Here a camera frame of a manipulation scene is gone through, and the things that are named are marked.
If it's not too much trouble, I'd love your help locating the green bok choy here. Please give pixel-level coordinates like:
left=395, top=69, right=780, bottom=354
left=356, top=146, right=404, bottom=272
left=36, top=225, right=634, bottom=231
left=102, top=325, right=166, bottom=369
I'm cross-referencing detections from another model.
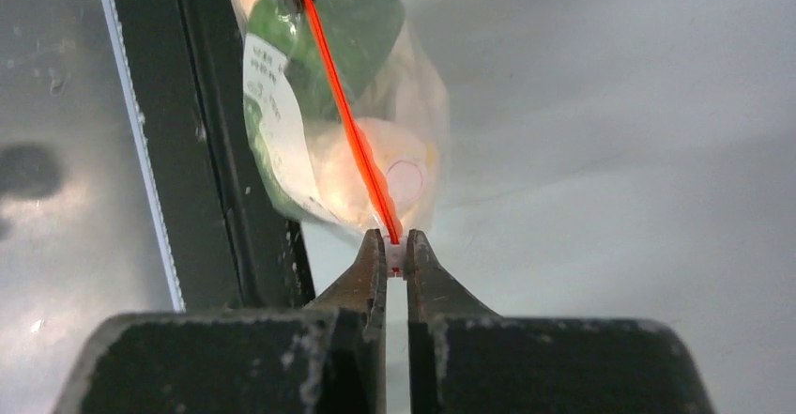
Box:
left=242, top=0, right=439, bottom=232

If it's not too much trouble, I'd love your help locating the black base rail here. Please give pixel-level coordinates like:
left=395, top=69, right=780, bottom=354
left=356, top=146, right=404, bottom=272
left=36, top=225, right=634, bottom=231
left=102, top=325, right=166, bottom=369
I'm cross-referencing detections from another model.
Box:
left=102, top=0, right=315, bottom=311

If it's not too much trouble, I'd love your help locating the clear zip top bag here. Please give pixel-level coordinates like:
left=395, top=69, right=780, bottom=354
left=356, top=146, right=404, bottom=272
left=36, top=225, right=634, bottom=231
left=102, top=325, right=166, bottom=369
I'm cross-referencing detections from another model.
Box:
left=217, top=0, right=452, bottom=276

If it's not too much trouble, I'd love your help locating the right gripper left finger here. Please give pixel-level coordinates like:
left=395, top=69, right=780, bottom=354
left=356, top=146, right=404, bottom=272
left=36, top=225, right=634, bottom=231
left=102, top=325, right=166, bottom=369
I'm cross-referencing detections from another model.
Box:
left=54, top=230, right=387, bottom=413

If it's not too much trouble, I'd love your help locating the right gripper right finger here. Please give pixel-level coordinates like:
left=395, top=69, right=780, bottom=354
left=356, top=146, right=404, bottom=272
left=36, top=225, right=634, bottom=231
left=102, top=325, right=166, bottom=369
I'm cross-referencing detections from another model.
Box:
left=405, top=230, right=713, bottom=413

